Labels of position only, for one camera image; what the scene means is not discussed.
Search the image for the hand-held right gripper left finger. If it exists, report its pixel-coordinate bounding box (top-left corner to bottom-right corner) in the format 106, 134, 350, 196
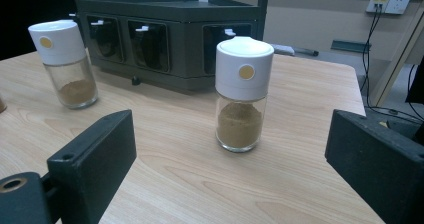
46, 109, 138, 224

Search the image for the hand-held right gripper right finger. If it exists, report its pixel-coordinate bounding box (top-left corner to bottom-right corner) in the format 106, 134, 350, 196
324, 109, 424, 224

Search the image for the dark grey spice rack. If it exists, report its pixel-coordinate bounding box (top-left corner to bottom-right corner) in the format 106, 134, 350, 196
68, 0, 271, 93

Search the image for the black power cable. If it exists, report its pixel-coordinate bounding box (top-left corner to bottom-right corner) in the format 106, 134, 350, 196
360, 4, 424, 122
362, 4, 424, 122

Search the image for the grey metal bracket plate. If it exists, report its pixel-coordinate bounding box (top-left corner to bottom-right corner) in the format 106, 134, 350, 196
330, 39, 372, 54

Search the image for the white wall socket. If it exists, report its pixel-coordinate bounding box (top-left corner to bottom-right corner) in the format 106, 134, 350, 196
387, 0, 412, 15
365, 0, 391, 14

